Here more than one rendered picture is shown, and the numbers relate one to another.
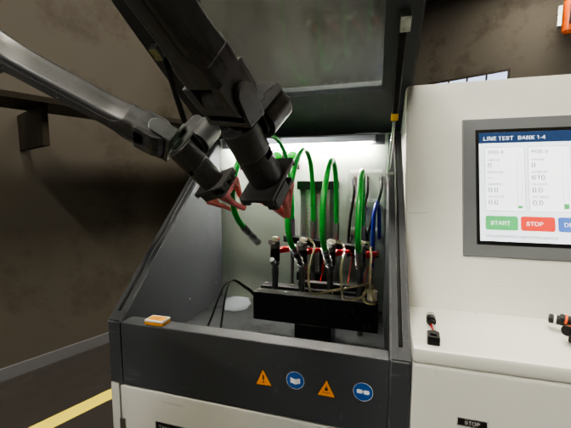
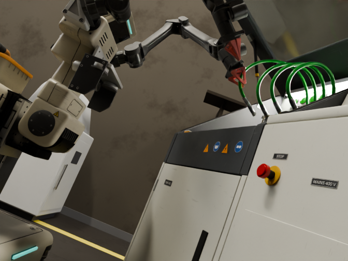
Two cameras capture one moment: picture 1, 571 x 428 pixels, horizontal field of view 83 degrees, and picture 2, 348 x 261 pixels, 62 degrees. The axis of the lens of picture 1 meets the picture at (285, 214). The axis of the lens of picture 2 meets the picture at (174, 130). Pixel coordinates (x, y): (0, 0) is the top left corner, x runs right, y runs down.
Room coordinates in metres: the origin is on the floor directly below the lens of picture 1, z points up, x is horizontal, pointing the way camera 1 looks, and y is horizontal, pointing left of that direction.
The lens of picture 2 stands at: (-0.08, -0.76, 0.67)
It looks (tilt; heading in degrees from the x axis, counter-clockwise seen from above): 11 degrees up; 55
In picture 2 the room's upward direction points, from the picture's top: 22 degrees clockwise
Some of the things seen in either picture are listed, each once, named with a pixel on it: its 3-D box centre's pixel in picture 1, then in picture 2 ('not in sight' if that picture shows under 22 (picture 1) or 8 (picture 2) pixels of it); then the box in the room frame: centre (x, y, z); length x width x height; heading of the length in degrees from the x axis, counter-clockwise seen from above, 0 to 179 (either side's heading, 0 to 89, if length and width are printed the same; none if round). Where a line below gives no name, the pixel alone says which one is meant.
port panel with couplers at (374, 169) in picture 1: (364, 205); not in sight; (1.11, -0.27, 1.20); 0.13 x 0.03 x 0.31; 74
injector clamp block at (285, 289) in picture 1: (315, 316); not in sight; (0.89, -0.09, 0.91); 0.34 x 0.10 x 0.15; 74
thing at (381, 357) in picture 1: (243, 368); (204, 150); (0.69, 0.09, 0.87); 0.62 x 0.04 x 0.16; 74
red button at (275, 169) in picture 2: not in sight; (266, 172); (0.53, -0.33, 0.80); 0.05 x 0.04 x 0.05; 74
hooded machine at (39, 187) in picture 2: not in sight; (48, 145); (0.68, 2.22, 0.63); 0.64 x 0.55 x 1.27; 141
